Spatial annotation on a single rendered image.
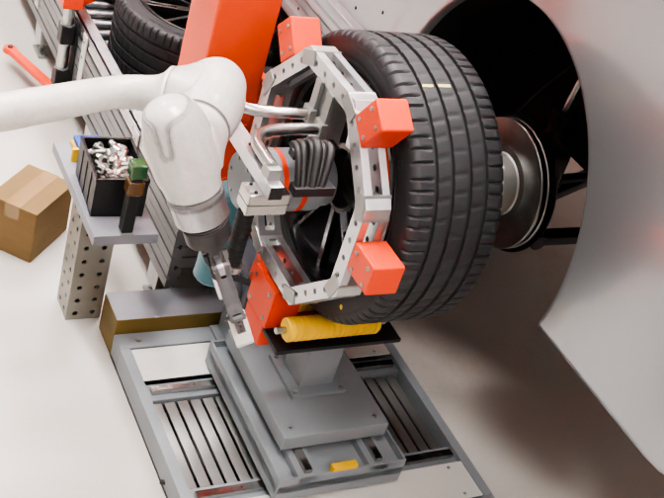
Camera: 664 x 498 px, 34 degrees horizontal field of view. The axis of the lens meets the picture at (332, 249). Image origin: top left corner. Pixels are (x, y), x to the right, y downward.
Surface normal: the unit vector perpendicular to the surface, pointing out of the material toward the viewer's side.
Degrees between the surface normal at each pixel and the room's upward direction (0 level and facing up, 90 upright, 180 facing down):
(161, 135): 86
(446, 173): 54
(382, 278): 90
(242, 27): 90
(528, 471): 0
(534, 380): 0
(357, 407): 0
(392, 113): 35
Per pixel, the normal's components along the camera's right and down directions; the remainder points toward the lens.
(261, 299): -0.87, 0.04
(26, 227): -0.30, 0.47
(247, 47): 0.41, 0.62
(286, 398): 0.27, -0.79
